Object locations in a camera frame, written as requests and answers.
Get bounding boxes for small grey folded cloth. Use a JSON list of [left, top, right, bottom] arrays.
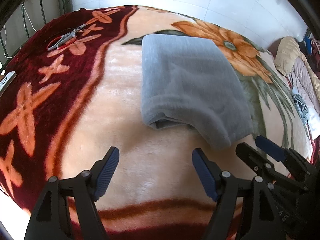
[[292, 93, 309, 125]]

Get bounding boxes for pale pink quilted duvet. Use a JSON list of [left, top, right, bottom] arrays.
[[290, 55, 319, 114]]

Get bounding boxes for clothes pile on rack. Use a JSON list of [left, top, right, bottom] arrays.
[[298, 35, 319, 76]]

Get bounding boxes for floral plush blanket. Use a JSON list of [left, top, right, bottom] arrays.
[[1, 5, 313, 239]]

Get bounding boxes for white cable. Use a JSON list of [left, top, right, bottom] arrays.
[[2, 2, 36, 59]]

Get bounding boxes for grey-blue pants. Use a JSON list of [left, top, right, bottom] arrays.
[[141, 34, 254, 150]]

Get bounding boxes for red-handled scissors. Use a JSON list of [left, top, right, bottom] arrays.
[[47, 24, 86, 51]]

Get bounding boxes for green metal bed frame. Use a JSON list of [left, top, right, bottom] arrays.
[[1, 0, 71, 66]]

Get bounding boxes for white phone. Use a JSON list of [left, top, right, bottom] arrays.
[[0, 71, 17, 96]]

